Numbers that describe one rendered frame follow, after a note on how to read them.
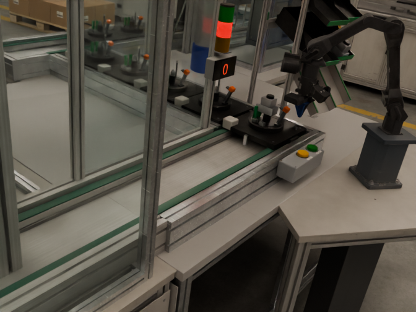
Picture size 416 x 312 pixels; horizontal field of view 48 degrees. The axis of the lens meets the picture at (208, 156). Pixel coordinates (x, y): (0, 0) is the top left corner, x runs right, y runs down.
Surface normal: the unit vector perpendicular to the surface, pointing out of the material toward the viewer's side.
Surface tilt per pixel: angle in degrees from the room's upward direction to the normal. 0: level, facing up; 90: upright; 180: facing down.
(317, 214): 0
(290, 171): 90
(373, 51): 90
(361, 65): 90
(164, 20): 90
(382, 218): 0
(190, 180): 0
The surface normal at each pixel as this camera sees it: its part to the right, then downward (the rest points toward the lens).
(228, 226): 0.12, -0.88
